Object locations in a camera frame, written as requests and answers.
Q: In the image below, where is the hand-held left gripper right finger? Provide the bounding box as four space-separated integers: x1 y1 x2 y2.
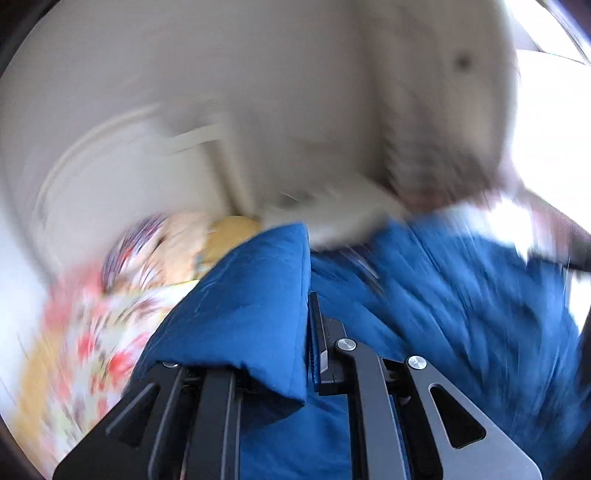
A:
307 291 544 480

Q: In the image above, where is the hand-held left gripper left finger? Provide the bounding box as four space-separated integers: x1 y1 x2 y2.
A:
52 361 243 480

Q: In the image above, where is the blue down jacket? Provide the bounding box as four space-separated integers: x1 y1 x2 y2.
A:
131 217 585 480

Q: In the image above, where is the yellow pillow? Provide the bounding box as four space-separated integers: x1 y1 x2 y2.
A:
203 216 262 278

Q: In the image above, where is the white nightstand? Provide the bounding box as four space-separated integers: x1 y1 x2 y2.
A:
263 180 407 245

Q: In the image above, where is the floral bed sheet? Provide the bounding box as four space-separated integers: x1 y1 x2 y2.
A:
21 258 204 467

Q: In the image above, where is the beige pillow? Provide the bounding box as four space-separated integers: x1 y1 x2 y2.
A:
161 212 218 282

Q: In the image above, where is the patterned pillow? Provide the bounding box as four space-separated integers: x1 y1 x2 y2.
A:
102 215 171 291

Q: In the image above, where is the white wooden headboard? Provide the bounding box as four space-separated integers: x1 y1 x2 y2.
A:
34 106 259 232

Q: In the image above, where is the striped curtain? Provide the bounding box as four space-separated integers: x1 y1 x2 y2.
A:
379 0 522 204

